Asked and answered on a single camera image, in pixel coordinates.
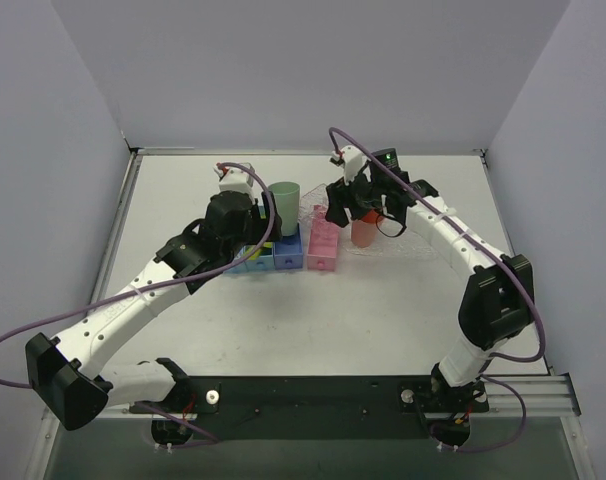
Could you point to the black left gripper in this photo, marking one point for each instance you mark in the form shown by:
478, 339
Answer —
267, 215

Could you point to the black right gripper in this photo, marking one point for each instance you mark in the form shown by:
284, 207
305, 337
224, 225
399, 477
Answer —
344, 198

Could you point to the orange plastic cup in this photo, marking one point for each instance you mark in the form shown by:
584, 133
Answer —
364, 230

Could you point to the clear plastic toothbrush case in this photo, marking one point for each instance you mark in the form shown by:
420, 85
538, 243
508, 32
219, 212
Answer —
313, 204

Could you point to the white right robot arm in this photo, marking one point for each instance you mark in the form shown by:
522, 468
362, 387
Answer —
498, 300

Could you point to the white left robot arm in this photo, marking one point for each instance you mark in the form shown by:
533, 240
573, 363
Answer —
182, 266

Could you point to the yellow green toothpaste tube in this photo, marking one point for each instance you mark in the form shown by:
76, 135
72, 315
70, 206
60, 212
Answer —
265, 251

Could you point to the clear textured oval tray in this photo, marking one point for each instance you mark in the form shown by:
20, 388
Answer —
407, 246

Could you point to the green plastic cup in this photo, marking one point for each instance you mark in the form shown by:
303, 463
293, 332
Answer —
287, 200

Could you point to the purple drawer box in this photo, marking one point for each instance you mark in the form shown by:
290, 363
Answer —
288, 253

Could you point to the pink drawer box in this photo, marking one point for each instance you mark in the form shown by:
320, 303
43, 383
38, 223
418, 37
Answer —
323, 245

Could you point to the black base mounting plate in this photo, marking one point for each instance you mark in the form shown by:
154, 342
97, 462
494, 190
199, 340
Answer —
317, 407

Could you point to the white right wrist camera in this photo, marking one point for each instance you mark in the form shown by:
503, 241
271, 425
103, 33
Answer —
351, 160

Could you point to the aluminium frame rail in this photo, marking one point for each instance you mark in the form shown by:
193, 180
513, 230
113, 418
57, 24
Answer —
76, 400

